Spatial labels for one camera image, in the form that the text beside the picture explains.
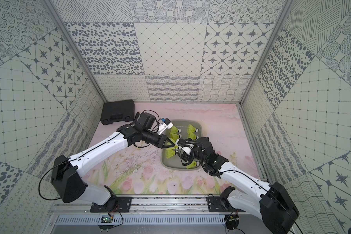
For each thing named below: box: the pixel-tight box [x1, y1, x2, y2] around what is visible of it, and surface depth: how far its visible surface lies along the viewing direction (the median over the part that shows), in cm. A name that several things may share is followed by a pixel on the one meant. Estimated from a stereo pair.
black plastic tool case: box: [100, 99, 135, 125], surface depth 109 cm
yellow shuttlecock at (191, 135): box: [187, 131, 199, 140], surface depth 99 cm
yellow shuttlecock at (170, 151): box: [165, 144, 179, 159], surface depth 90 cm
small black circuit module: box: [224, 214, 240, 230], surface depth 74 cm
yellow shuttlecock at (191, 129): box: [187, 123, 199, 136], surface depth 103 cm
